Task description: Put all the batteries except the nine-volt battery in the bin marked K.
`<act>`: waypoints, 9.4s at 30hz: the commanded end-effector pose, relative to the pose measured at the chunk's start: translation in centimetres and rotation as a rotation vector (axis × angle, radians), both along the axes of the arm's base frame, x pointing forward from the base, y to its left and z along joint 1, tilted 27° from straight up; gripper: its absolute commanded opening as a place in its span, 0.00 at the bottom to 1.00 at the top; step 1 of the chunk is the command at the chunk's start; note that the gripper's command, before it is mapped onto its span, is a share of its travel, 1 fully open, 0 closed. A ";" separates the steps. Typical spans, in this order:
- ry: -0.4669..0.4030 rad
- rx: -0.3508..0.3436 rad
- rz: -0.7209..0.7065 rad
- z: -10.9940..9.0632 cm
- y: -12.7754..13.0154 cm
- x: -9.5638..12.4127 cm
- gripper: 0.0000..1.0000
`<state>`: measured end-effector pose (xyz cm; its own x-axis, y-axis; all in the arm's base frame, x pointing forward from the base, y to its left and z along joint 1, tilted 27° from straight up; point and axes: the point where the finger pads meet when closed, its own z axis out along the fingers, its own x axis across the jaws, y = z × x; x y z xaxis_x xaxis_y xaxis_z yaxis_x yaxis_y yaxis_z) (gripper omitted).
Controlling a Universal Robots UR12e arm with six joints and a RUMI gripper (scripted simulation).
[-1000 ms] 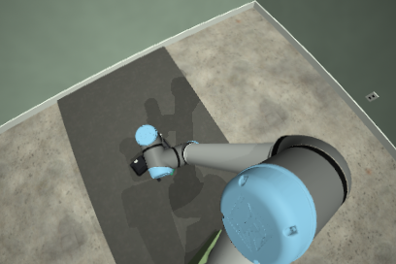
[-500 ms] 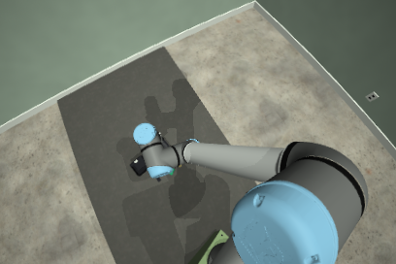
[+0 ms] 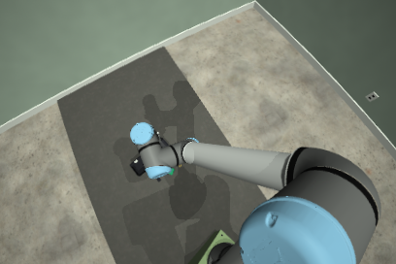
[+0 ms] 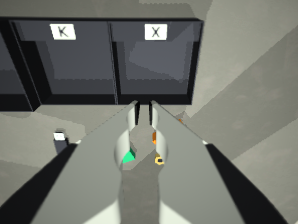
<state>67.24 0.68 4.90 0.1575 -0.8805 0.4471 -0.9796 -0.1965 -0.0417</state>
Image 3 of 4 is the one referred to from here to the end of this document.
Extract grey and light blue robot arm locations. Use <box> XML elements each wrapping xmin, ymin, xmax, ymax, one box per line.
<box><xmin>130</xmin><ymin>122</ymin><xmax>381</xmax><ymax>264</ymax></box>

